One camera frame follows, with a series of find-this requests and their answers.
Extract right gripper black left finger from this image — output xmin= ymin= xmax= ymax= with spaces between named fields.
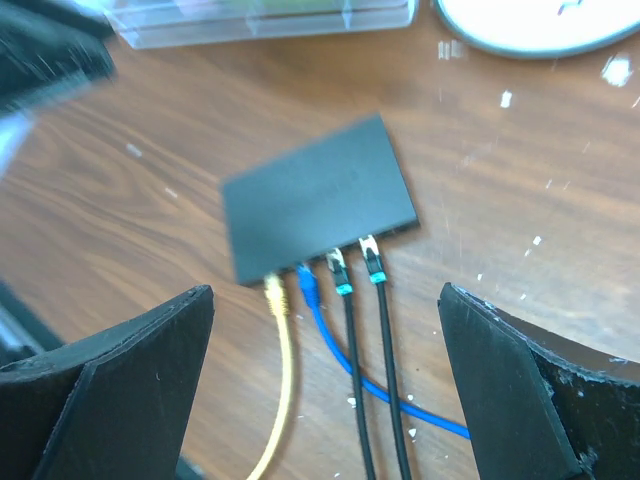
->
xmin=1 ymin=285 xmax=214 ymax=479

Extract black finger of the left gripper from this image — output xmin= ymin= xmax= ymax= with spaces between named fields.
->
xmin=1 ymin=1 xmax=115 ymax=117

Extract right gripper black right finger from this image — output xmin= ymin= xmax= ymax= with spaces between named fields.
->
xmin=438 ymin=283 xmax=639 ymax=479

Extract yellow ethernet cable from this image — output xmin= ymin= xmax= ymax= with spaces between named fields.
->
xmin=244 ymin=272 xmax=296 ymax=480

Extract black braided cable two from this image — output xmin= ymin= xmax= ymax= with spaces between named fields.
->
xmin=357 ymin=233 xmax=414 ymax=480

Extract blue ethernet cable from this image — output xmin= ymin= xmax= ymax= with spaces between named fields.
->
xmin=295 ymin=262 xmax=472 ymax=441

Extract black braided cable one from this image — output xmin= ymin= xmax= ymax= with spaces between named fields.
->
xmin=324 ymin=246 xmax=377 ymax=480

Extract black network switch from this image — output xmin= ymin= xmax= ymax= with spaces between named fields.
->
xmin=221 ymin=115 xmax=418 ymax=285

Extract white round printed plate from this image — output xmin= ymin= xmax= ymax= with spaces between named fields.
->
xmin=433 ymin=0 xmax=639 ymax=59

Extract white wire dish rack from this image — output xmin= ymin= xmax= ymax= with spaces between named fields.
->
xmin=103 ymin=0 xmax=419 ymax=49

